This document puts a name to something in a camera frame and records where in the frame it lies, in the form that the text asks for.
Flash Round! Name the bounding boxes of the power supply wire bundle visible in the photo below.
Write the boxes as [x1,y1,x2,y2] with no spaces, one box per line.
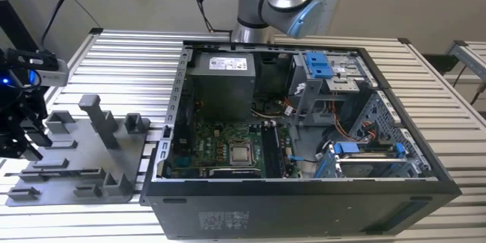
[250,97,295,118]

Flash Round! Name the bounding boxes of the green motherboard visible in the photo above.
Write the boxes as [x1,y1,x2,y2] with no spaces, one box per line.
[168,120,301,180]

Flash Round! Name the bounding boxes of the grey parts rack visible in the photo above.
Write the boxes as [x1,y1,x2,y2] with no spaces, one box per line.
[6,94,152,207]

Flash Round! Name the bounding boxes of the perforated grey disk bay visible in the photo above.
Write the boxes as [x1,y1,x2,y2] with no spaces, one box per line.
[347,90,433,174]

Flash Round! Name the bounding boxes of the black slanted pole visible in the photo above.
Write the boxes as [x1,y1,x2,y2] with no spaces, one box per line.
[0,0,42,53]

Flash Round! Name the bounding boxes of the blue drive latch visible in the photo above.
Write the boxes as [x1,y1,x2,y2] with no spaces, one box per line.
[306,51,334,80]

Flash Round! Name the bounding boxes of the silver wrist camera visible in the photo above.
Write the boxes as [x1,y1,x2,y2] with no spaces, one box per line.
[36,63,71,87]

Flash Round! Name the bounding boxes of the orange red wire bundle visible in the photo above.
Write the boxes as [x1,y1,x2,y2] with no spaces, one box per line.
[329,97,378,142]

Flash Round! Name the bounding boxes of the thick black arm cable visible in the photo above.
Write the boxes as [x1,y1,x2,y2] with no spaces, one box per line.
[40,0,74,46]

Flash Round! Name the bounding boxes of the aluminium slat side table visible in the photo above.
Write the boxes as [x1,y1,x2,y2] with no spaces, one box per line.
[443,40,486,84]

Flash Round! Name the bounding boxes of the black cable bundle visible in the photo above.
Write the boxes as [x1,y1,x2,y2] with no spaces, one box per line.
[321,127,343,155]

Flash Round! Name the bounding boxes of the black graphics card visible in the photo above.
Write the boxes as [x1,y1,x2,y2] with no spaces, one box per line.
[168,165,263,179]

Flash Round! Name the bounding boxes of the grey power supply unit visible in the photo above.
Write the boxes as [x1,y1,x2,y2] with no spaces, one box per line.
[187,52,259,123]

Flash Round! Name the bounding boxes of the blue SATA wire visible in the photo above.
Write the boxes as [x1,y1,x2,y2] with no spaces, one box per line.
[286,154,325,164]

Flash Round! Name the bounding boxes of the silver CPU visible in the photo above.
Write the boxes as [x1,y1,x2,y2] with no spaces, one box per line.
[231,146,253,162]

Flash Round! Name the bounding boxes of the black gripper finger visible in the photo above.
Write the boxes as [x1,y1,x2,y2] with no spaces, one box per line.
[19,117,54,147]
[3,137,43,162]

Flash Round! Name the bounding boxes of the black PC case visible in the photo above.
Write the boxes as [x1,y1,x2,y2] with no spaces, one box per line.
[139,39,462,240]

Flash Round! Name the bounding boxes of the hard disk in blue carrier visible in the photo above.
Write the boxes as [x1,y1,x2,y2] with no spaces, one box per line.
[314,140,421,180]

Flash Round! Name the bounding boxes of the metal socket cover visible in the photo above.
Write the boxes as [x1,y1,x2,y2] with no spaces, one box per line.
[226,139,255,167]

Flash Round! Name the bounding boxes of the grey drive cage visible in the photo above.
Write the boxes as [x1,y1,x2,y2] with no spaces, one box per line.
[289,51,379,126]

